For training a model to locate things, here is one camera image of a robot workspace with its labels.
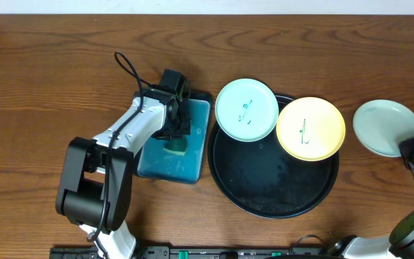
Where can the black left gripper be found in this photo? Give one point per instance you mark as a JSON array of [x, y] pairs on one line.
[[180, 127]]

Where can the green scouring sponge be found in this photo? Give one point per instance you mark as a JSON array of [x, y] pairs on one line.
[[176, 146]]

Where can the mint plate with blue streak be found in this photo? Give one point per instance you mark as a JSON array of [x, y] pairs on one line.
[[380, 125]]

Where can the yellow plate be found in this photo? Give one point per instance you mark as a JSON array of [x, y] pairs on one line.
[[310, 129]]

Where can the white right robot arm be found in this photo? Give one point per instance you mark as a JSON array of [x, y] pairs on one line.
[[400, 243]]

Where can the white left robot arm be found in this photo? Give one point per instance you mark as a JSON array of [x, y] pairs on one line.
[[95, 186]]

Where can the black rectangular water tray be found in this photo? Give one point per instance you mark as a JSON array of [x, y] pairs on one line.
[[180, 159]]

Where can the round black tray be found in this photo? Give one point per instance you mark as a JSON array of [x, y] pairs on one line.
[[263, 179]]

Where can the mint plate with scribble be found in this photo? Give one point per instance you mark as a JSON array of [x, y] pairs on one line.
[[246, 110]]

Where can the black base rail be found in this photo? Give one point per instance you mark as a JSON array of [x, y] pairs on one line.
[[200, 253]]

